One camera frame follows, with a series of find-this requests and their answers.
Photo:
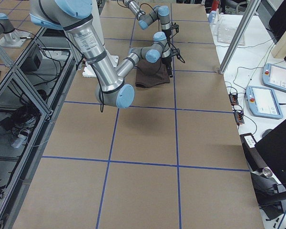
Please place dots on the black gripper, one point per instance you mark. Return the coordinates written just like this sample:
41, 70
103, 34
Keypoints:
167, 33
167, 60

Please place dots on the far teach pendant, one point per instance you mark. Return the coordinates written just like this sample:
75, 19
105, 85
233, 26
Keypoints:
274, 76

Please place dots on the near teach pendant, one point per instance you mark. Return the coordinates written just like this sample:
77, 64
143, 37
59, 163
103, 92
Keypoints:
262, 102

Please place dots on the steel cup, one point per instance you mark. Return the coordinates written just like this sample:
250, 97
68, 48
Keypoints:
266, 172

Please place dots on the orange black connector box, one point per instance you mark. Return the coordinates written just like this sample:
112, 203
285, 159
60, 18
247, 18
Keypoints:
233, 99

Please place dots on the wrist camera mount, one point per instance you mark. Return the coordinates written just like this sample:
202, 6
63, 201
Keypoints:
175, 52
175, 27

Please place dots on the dark brown t-shirt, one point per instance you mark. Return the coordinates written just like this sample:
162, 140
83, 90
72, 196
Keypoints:
151, 74

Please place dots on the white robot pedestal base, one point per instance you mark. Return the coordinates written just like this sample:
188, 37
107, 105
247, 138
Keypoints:
105, 66

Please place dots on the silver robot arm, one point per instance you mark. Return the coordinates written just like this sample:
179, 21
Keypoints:
75, 18
157, 13

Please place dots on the aluminium frame post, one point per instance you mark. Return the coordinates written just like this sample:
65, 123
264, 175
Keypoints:
245, 20

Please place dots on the clear plastic bag sheet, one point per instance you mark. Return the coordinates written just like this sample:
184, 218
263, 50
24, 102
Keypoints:
224, 31

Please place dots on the teach pendant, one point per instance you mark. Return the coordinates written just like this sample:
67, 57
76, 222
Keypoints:
274, 76
262, 102

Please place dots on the aluminium frame rack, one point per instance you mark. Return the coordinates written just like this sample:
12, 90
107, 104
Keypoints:
35, 74

